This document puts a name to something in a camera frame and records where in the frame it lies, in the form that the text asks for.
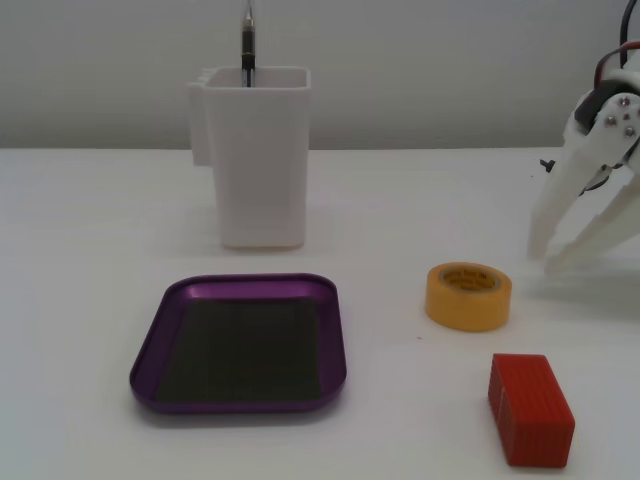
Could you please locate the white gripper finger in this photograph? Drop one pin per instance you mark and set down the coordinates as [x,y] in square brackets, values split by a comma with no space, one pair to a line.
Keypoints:
[590,235]
[565,190]

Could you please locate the yellow tape roll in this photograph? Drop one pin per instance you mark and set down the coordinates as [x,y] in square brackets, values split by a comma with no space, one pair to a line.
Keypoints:
[465,312]

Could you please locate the red ribbed block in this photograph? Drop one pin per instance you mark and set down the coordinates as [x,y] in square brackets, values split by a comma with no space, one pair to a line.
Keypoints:
[530,415]

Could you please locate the white plastic container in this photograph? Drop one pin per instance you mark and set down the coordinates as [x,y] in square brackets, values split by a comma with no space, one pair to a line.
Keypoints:
[260,175]

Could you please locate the black clear pen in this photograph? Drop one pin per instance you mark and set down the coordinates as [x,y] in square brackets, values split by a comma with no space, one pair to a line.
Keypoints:
[248,55]

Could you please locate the purple metal tray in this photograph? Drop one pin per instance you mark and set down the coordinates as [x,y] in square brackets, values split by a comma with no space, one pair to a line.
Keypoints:
[240,340]

